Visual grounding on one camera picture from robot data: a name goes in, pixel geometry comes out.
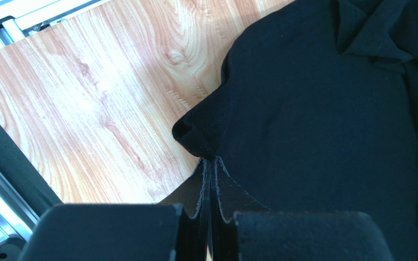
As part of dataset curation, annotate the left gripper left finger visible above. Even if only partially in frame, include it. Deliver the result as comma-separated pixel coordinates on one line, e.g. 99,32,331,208
159,158,210,260

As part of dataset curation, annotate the black t-shirt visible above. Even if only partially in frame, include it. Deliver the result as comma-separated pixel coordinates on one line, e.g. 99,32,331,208
172,1,418,260

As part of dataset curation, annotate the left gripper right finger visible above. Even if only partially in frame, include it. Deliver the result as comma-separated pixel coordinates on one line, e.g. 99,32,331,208
211,156,270,260

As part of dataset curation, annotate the left aluminium frame post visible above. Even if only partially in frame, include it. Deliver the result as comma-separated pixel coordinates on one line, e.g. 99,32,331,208
0,0,105,49

